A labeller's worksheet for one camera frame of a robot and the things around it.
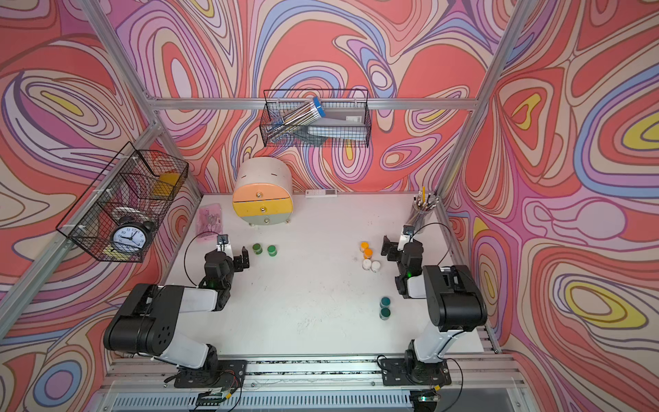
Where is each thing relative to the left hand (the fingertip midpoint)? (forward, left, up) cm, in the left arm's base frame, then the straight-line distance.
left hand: (233, 248), depth 93 cm
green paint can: (+3, -7, -5) cm, 9 cm away
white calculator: (+34, -31, -5) cm, 47 cm away
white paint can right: (-4, -53, -5) cm, 53 cm away
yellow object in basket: (+7, +16, +25) cm, 30 cm away
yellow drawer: (+14, -9, +7) cm, 18 cm away
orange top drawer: (+16, -8, +14) cm, 23 cm away
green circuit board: (-44, -2, -10) cm, 46 cm away
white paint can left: (-4, -49, -4) cm, 50 cm away
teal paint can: (-19, -54, -4) cm, 58 cm away
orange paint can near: (+2, -51, -5) cm, 51 cm away
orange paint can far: (+4, -50, -4) cm, 50 cm away
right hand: (+4, -62, -1) cm, 62 cm away
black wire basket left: (-5, +26, +23) cm, 35 cm away
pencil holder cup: (+14, -71, +9) cm, 73 cm away
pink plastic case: (+17, +16, -5) cm, 24 cm away
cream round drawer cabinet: (+33, -8, +10) cm, 35 cm away
